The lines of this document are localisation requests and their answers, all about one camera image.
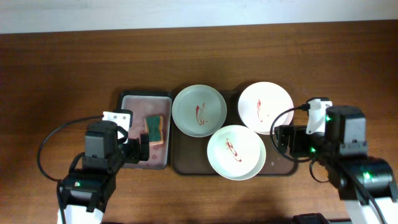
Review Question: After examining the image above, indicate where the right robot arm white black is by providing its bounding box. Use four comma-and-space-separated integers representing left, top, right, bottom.
270, 103, 397, 223

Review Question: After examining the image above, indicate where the small tray with pink water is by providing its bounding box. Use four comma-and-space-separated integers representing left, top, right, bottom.
116, 90, 173, 170

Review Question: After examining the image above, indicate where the pale green plate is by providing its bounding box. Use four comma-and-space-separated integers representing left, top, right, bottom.
172, 85, 227, 138
207, 125, 267, 181

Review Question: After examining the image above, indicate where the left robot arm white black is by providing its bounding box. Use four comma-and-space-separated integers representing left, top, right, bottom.
57, 121, 150, 223

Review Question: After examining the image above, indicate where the black object bottom edge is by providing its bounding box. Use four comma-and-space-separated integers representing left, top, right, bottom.
292, 213, 330, 224

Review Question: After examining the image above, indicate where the pale green plate front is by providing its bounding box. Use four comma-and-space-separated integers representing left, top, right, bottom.
207, 125, 267, 181

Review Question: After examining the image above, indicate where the large brown serving tray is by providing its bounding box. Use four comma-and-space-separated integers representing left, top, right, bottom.
170, 90, 299, 177

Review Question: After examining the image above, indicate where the pale green plate top left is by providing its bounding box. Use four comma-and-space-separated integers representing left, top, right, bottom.
172, 85, 227, 138

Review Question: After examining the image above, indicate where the white plate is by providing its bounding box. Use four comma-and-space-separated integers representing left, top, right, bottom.
238, 82, 294, 134

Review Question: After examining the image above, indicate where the green orange sponge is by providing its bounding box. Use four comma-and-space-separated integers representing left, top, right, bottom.
145, 115, 164, 146

